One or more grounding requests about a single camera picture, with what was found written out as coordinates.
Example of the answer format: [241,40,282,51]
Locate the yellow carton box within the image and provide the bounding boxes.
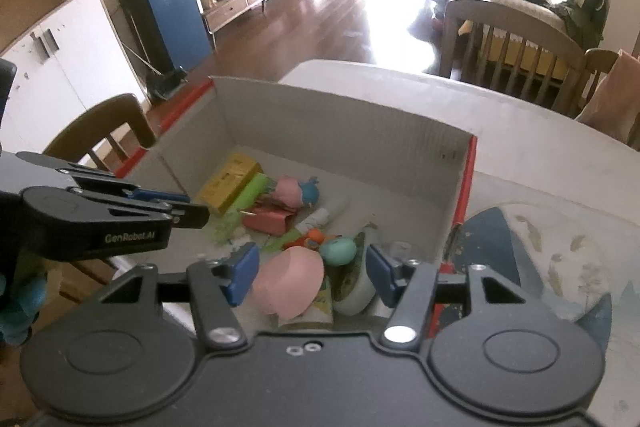
[196,153,262,216]

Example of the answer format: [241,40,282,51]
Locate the pink heart shaped box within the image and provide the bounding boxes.
[252,246,324,320]

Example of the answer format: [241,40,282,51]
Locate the teal egg toy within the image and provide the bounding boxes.
[319,236,357,267]

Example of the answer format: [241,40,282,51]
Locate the green tube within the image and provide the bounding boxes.
[224,172,273,218]

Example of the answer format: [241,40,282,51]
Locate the red binder clip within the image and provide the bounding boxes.
[241,206,295,236]

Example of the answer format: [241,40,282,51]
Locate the pink pig figurine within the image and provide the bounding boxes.
[266,176,320,210]

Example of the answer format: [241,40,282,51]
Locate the white printed tube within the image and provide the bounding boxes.
[294,197,348,235]

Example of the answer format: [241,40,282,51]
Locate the orange figurine keychain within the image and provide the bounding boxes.
[283,229,338,253]

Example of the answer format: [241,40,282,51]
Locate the blue gloved hand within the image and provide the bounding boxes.
[1,251,48,346]

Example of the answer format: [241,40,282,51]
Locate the wooden chair near left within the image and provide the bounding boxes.
[43,93,157,172]

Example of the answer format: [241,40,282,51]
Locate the red and white cardboard box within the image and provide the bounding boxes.
[106,74,478,343]

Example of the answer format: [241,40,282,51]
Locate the white cupboard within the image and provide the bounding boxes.
[1,0,145,152]

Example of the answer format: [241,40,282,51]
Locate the blue patterned table mat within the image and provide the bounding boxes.
[450,202,613,350]

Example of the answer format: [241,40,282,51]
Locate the blue cabinet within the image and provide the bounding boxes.
[119,0,212,72]

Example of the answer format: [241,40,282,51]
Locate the wooden dining chair far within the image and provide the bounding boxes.
[438,0,585,118]

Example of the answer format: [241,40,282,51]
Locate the pink cloth on chair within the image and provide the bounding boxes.
[574,48,640,145]

